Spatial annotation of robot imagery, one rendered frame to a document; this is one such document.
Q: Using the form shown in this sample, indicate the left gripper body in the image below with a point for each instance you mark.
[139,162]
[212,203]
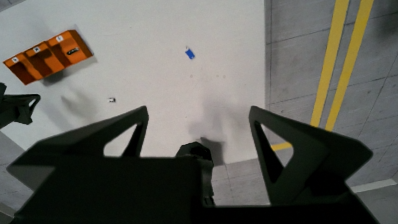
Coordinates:
[23,108]

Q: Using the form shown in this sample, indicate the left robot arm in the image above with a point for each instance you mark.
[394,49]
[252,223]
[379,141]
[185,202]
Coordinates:
[7,113]

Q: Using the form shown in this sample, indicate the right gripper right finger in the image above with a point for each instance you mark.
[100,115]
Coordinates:
[318,156]

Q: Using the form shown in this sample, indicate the orange rack of bins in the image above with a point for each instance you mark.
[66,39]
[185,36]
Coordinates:
[45,62]

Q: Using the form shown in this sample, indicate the blue usb stick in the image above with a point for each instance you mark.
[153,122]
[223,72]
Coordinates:
[189,53]

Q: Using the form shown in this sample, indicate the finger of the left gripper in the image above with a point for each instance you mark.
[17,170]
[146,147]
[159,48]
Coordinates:
[33,105]
[16,96]

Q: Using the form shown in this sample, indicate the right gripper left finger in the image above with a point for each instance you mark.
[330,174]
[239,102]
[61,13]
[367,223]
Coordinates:
[91,139]

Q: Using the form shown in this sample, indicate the black aaa battery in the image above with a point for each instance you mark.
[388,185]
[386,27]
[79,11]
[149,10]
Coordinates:
[72,51]

